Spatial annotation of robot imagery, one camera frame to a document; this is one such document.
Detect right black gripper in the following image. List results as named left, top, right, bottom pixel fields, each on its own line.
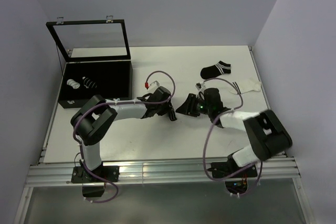
left=175, top=93, right=212, bottom=117

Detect black white-striped sock white toe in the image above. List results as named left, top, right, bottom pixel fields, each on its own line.
left=82, top=77, right=97, bottom=89

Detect white sock black thin stripes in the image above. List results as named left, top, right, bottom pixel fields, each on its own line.
left=66, top=79, right=80, bottom=89

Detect black sock with purple stripes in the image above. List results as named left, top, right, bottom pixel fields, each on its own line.
left=168, top=108, right=177, bottom=122

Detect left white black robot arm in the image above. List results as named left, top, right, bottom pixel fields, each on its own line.
left=70, top=86, right=174, bottom=182

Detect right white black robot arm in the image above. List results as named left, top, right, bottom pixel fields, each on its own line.
left=176, top=88, right=292, bottom=177

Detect black display case base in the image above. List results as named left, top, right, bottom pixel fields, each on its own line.
left=58, top=61, right=133, bottom=109

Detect black glass-panel case lid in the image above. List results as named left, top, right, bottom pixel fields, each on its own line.
left=46, top=15, right=131, bottom=63

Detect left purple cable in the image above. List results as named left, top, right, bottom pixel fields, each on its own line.
left=72, top=70, right=176, bottom=204

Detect purple cable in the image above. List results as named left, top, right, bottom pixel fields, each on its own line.
left=72, top=70, right=176, bottom=204
left=202, top=78, right=263, bottom=197

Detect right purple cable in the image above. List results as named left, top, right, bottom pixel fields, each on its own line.
left=202, top=78, right=263, bottom=197

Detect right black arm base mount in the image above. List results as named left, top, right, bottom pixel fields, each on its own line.
left=207, top=161, right=261, bottom=198

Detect aluminium front frame rail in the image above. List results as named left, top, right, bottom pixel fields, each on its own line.
left=14, top=155, right=314, bottom=223

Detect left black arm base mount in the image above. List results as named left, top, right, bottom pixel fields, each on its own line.
left=71, top=164, right=119, bottom=198

